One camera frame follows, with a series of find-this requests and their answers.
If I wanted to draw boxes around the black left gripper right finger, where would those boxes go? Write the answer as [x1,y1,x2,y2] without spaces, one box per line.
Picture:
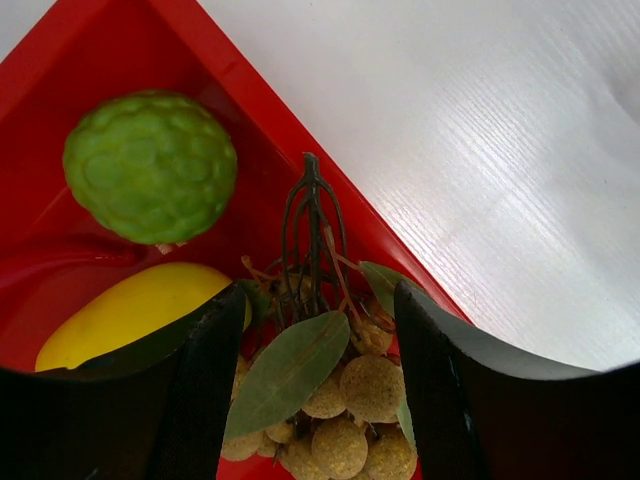
[394,281,639,479]

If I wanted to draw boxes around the red plastic bin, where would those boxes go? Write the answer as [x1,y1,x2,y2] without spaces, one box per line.
[0,0,474,480]

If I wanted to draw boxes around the yellow mango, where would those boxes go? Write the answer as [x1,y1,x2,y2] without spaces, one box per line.
[35,262,232,372]

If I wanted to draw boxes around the longan bunch with leaves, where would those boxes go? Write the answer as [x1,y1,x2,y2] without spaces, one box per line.
[221,153,418,479]

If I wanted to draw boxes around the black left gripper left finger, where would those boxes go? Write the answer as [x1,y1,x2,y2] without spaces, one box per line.
[1,285,246,479]

